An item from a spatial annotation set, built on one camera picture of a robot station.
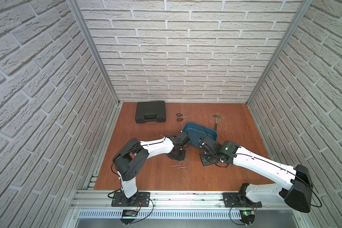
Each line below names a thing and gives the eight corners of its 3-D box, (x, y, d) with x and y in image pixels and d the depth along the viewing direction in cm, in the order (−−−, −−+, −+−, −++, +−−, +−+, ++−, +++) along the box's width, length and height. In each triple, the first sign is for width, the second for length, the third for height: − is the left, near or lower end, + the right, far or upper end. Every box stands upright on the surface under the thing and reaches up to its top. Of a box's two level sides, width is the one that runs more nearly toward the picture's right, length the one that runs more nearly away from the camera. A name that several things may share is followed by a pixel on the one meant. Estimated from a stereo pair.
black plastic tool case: (134, 123, 106) (132, 119, 102) (138, 104, 119) (137, 100, 115) (165, 123, 106) (165, 119, 103) (166, 105, 119) (166, 100, 115)
